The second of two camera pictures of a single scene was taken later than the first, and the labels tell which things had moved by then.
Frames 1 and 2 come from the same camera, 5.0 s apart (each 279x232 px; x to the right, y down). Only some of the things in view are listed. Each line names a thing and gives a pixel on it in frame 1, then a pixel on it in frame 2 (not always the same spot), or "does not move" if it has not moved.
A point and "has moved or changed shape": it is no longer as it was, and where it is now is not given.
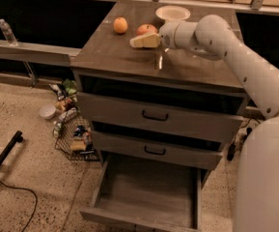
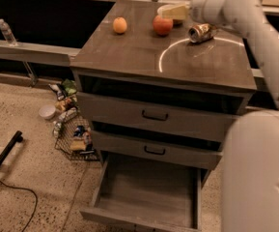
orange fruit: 121,25 does not move
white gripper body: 167,35 to 199,8
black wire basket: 73,135 does not move
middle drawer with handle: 155,150 does not move
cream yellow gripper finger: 152,40 to 176,13
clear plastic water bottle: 8,33 does not move
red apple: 146,28 has moved or changed shape
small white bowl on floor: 46,111 does not move
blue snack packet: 79,130 does not move
